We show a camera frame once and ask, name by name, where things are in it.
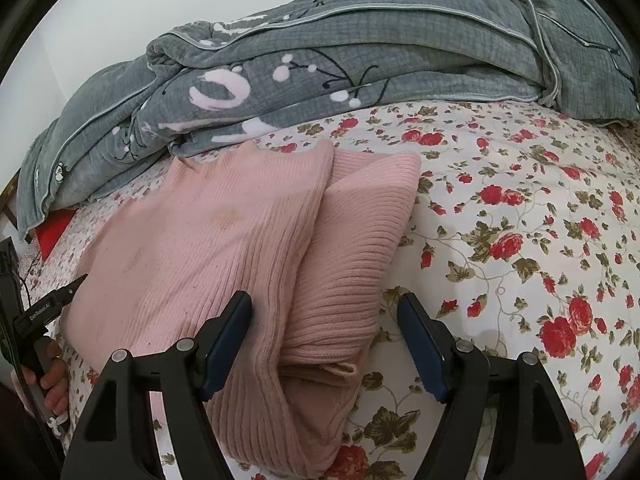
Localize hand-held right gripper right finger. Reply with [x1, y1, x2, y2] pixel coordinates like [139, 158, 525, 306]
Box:
[397, 292, 586, 480]

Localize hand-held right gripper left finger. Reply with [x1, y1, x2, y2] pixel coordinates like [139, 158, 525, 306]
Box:
[60, 290, 254, 480]

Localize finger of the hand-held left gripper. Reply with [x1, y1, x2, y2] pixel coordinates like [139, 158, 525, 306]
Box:
[52, 273, 89, 313]

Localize pink knit sweater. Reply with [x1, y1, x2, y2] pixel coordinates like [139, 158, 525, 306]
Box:
[60, 139, 423, 478]

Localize person's left hand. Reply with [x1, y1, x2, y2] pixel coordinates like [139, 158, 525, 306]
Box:
[20, 342, 69, 417]

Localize red cloth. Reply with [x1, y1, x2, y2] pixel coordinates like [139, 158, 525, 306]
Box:
[32, 210, 76, 262]

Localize wooden bed headboard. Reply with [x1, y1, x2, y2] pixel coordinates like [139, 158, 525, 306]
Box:
[0, 170, 23, 241]

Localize floral bed sheet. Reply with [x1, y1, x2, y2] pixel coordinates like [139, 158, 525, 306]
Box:
[30, 100, 640, 480]

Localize grey floral quilt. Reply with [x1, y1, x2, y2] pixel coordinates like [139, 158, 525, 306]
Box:
[17, 0, 640, 242]

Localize black cable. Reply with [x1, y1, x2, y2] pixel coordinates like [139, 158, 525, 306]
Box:
[17, 252, 53, 306]

